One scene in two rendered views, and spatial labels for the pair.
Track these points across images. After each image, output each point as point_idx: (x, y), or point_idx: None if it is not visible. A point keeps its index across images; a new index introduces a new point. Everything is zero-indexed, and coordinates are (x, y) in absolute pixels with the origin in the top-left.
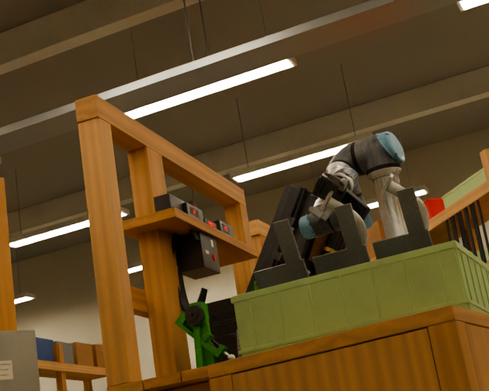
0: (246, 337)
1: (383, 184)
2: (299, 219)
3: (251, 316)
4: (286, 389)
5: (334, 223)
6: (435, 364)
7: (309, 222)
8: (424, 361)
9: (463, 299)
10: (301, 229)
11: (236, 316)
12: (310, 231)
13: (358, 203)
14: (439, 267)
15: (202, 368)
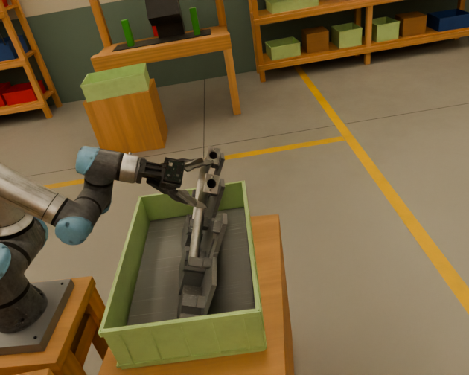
0: (263, 331)
1: None
2: (77, 225)
3: (261, 312)
4: (285, 329)
5: (103, 210)
6: (281, 248)
7: (91, 222)
8: (281, 250)
9: (249, 212)
10: (85, 235)
11: (260, 323)
12: (90, 232)
13: None
14: (247, 199)
15: None
